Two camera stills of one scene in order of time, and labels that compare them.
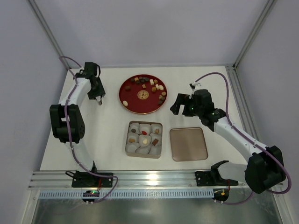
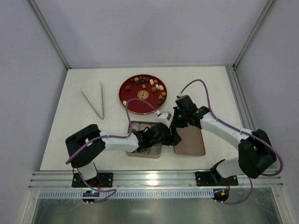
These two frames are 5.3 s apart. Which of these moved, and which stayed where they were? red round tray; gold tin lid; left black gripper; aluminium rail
Moved: gold tin lid; left black gripper
Stayed: red round tray; aluminium rail
